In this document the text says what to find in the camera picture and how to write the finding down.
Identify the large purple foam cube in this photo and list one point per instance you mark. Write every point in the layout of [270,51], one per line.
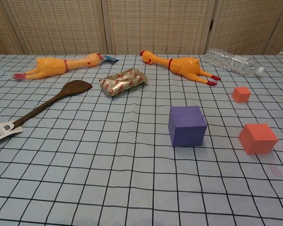
[186,127]

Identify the small orange foam cube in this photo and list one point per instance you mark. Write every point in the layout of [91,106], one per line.
[241,94]

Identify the medium orange foam cube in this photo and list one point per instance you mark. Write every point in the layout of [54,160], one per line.
[257,139]

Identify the silver red snack packet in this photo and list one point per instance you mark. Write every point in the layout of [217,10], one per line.
[121,82]

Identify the blue cardboard hang tag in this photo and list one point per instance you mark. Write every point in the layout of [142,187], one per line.
[110,59]

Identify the yellow rubber chicken toy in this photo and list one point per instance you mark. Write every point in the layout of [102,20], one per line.
[184,66]

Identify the dark wooden spatula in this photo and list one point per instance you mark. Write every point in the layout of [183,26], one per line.
[75,87]

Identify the blue checkered tablecloth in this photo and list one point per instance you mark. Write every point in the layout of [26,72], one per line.
[85,176]

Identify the beige woven folding screen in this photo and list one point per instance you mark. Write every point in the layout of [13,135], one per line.
[155,23]

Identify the yellow rubber chicken in wrapper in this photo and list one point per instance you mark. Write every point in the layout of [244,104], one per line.
[49,67]

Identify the clear plastic water bottle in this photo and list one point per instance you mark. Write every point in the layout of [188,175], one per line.
[231,61]

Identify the white paper spatula label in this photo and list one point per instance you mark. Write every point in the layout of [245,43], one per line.
[2,130]

